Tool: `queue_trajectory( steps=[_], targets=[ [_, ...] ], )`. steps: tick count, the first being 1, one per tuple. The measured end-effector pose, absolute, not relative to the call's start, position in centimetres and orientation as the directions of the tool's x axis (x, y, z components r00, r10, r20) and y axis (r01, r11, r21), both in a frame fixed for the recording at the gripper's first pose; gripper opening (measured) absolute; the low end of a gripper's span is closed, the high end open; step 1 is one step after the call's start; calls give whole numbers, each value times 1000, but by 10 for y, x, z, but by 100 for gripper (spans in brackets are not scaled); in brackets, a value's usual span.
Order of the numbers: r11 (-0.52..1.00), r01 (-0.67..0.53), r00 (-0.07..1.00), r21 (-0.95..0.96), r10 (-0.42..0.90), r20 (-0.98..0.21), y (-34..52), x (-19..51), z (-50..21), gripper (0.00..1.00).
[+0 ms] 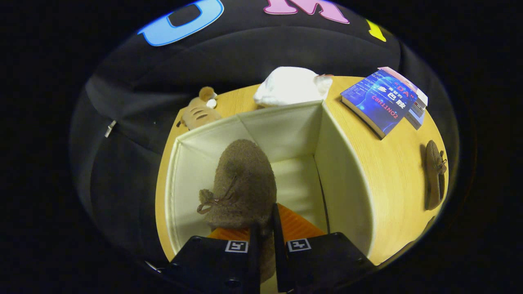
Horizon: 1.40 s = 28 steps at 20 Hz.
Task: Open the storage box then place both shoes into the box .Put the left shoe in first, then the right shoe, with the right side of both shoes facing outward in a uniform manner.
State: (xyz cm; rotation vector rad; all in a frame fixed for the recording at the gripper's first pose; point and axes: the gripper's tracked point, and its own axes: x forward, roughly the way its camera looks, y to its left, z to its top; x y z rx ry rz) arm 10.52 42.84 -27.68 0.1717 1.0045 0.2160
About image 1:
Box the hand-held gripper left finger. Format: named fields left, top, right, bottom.
left=163, top=227, right=262, bottom=294

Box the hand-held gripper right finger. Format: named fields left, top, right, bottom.
left=271, top=203, right=376, bottom=294

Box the brown fuzzy shoe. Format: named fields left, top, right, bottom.
left=197, top=139, right=279, bottom=283
left=422, top=140, right=448, bottom=211

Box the cream fabric storage box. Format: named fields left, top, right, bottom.
left=163, top=100, right=377, bottom=267

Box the brown bread plush toy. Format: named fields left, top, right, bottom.
left=176, top=86, right=224, bottom=131

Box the blue cover book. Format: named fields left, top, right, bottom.
left=340, top=68, right=420, bottom=140

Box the white plush toy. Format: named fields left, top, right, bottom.
left=253, top=66, right=334, bottom=108

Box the pink cover book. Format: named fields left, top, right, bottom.
left=378, top=66, right=429, bottom=107

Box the black backdrop cloth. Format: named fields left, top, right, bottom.
left=69, top=0, right=458, bottom=266

